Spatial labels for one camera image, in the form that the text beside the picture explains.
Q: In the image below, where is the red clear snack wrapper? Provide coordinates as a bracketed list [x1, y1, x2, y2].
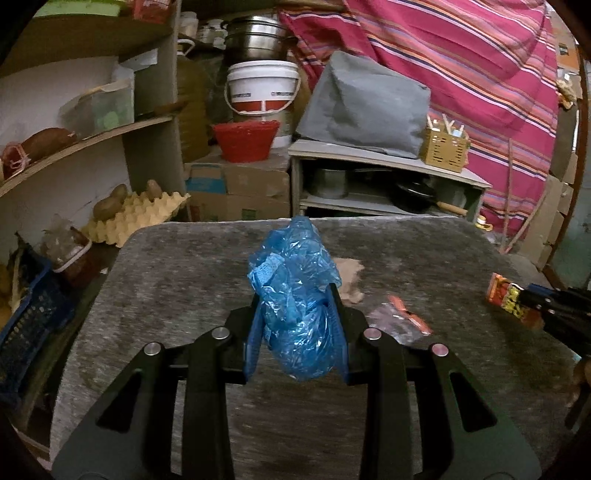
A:
[368, 295, 433, 346]

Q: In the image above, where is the blue plastic bag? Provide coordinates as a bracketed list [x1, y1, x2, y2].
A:
[247, 216, 342, 381]

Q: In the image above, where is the colourful snack wrapper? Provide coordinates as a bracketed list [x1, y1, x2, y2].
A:
[486, 273, 544, 330]

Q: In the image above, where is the yellow-label oil bottle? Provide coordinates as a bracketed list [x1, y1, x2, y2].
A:
[475, 215, 493, 232]

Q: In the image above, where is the blue plastic crate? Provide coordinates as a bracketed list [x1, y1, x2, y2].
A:
[1, 259, 59, 406]

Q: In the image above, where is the brown crumpled paper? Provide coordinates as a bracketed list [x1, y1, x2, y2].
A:
[334, 257, 365, 305]

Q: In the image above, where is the black frying pan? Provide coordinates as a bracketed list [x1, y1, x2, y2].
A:
[387, 182, 468, 217]

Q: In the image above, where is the tan perforated utensil holder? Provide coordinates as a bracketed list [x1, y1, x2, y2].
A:
[420, 114, 471, 173]

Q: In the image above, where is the yellow egg tray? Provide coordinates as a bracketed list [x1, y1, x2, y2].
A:
[82, 192, 190, 248]

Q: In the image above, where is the brown potato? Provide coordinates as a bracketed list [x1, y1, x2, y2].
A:
[93, 184, 128, 222]

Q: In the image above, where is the red striped hanging cloth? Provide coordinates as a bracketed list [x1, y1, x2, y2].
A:
[277, 0, 558, 231]

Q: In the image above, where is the large cardboard box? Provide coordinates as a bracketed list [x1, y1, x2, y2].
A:
[184, 148, 291, 222]

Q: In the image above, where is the grey low shelf unit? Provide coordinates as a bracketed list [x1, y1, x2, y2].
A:
[288, 139, 491, 223]

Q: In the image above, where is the grey fabric cover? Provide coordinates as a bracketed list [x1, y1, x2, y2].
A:
[297, 51, 431, 159]

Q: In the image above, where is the red plastic basket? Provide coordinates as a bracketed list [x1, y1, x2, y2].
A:
[212, 120, 280, 163]

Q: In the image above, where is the clear plastic container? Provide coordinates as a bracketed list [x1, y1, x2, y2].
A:
[58, 79, 134, 139]

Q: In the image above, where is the large amber oil jug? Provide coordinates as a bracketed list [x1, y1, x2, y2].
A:
[176, 38, 212, 163]

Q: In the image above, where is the white plastic bucket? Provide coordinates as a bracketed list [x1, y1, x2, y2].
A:
[224, 60, 301, 149]

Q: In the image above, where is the steel cooking pot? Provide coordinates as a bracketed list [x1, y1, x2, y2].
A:
[221, 15, 297, 67]

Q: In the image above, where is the green plastic tray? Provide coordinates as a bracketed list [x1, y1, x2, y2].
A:
[34, 0, 128, 18]

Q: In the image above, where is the wooden wall shelf unit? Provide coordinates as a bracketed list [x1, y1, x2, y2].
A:
[1, 1, 184, 250]

